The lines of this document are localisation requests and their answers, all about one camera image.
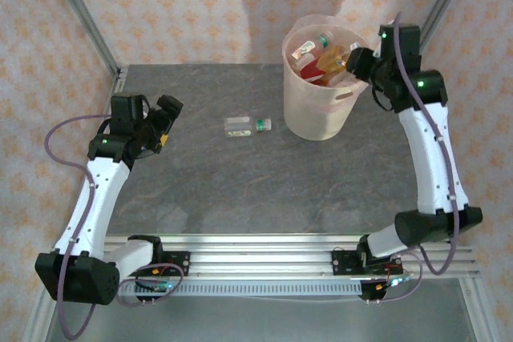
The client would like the gold amber plastic bottle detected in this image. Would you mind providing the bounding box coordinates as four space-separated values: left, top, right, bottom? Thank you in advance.
318 47 349 73

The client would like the pink translucent plastic bin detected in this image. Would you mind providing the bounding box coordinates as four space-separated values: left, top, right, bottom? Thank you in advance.
282 13 372 142

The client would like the clear square green-cap bottle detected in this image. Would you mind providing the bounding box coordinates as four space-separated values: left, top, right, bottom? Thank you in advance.
223 115 273 139

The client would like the small circuit board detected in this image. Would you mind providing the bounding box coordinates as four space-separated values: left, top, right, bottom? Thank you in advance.
376 277 412 291
138 280 173 293

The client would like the aluminium base beam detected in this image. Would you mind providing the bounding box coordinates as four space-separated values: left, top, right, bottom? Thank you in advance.
42 233 482 279

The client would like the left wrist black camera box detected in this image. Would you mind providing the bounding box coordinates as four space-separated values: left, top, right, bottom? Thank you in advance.
155 95 184 127

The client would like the aluminium side rail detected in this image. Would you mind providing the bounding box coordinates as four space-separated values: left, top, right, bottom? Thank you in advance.
19 67 129 342

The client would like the aluminium frame post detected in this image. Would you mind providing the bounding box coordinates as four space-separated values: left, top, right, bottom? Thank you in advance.
398 0 478 78
42 0 123 78

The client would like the thin purple base cable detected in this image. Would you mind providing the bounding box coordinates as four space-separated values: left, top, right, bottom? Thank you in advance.
366 251 424 305
115 264 188 308

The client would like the grey slotted cable duct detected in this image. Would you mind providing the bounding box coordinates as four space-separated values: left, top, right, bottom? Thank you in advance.
119 280 364 298

